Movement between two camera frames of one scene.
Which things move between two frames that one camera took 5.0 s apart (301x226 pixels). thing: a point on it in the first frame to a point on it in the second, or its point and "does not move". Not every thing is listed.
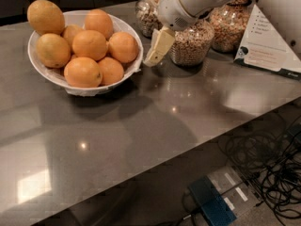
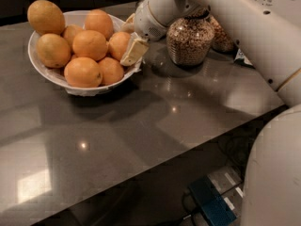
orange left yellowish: x=53 y=50 does not move
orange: x=122 y=47 does not move
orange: x=111 y=70 does not move
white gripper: x=169 y=12 to x=146 y=20
